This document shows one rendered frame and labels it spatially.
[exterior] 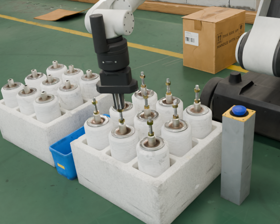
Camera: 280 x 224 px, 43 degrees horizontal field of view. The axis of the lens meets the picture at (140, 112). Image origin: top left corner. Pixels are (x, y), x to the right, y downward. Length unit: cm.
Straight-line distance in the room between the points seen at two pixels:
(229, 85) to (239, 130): 46
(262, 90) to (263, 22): 34
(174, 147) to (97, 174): 28
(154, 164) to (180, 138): 12
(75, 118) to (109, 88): 45
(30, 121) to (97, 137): 36
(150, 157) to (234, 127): 25
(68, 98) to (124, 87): 48
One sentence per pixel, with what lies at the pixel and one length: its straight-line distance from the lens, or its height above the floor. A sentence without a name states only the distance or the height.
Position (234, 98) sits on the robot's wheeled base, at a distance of 144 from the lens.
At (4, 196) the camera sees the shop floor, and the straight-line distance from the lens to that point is 140.
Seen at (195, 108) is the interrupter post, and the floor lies 26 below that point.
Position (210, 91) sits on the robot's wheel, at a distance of 150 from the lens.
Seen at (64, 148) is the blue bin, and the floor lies 8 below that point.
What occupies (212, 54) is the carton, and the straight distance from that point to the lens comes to 206.
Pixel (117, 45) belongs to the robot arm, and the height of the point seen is 54.
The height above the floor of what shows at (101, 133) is 23.
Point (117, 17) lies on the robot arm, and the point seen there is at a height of 62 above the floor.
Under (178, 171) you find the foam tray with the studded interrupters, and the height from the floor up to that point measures 17.
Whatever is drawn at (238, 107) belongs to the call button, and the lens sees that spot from 106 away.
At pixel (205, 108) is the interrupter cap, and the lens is 120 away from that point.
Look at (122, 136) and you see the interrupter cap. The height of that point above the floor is 25.
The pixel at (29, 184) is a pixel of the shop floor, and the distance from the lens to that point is 141.
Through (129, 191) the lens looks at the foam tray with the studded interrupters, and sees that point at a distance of 111.
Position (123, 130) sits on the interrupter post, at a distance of 110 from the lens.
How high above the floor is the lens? 83
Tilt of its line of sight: 29 degrees down
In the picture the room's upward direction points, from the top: 6 degrees counter-clockwise
